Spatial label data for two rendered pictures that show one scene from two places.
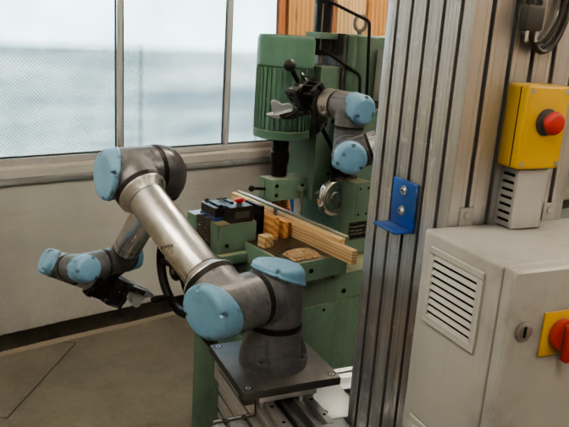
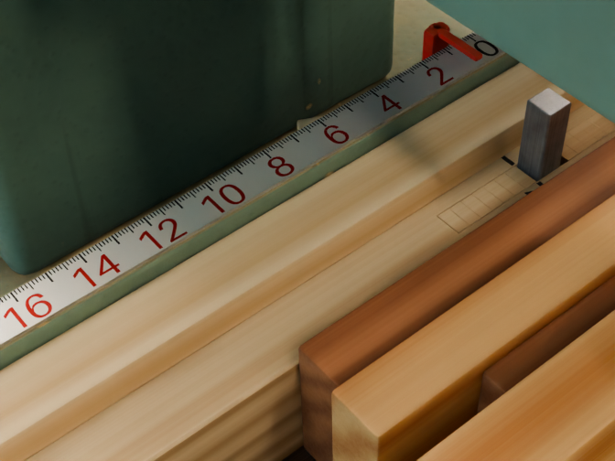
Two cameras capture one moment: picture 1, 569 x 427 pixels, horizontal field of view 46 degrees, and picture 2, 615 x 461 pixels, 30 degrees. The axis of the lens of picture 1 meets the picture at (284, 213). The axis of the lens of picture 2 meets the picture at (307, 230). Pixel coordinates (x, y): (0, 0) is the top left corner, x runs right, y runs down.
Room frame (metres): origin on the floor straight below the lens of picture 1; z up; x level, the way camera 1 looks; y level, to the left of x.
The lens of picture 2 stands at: (2.17, 0.27, 1.17)
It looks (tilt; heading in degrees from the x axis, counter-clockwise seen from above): 47 degrees down; 269
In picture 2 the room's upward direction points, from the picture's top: 2 degrees counter-clockwise
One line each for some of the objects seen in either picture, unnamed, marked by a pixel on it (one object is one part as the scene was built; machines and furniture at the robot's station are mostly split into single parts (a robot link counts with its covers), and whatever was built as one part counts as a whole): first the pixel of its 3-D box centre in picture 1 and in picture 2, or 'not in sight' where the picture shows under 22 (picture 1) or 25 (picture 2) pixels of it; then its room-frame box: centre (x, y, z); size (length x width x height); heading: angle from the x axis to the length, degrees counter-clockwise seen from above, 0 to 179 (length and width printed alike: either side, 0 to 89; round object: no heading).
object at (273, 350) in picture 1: (274, 339); not in sight; (1.35, 0.00, 0.87); 0.15 x 0.15 x 0.10
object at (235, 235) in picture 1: (225, 231); not in sight; (1.98, 0.18, 0.92); 0.15 x 0.13 x 0.09; 37
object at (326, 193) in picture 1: (334, 196); not in sight; (2.07, -0.15, 1.02); 0.12 x 0.03 x 0.12; 127
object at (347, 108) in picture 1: (351, 108); not in sight; (1.70, -0.15, 1.34); 0.11 x 0.08 x 0.09; 37
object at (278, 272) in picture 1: (274, 290); not in sight; (1.35, 0.01, 0.98); 0.13 x 0.12 x 0.14; 136
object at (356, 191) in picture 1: (353, 197); not in sight; (2.08, -0.22, 1.02); 0.09 x 0.07 x 0.12; 37
